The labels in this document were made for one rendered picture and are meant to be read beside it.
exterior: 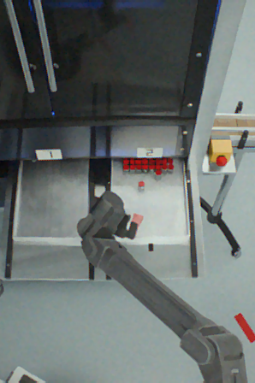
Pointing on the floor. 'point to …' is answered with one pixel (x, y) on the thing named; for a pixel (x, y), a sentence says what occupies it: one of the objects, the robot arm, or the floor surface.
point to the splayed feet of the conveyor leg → (222, 228)
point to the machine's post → (214, 79)
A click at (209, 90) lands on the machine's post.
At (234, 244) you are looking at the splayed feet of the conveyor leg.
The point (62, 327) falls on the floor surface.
